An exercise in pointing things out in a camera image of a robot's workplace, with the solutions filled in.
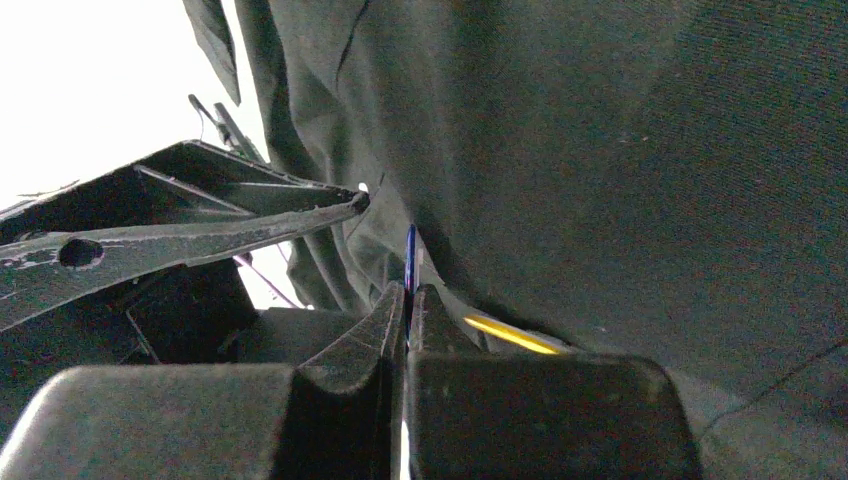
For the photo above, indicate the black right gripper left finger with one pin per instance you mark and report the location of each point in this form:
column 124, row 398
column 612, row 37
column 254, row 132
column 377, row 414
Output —
column 336, row 416

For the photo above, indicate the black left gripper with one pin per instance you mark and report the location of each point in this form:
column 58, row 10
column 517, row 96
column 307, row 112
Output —
column 219, row 205

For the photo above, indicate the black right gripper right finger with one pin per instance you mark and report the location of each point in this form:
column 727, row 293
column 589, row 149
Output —
column 475, row 415

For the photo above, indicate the white round brooch back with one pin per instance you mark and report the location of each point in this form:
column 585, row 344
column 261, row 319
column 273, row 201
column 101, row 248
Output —
column 413, row 261

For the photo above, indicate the orange round brooch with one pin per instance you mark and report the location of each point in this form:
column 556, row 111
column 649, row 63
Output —
column 514, row 335

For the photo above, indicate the black button shirt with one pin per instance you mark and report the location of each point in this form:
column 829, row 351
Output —
column 660, row 178

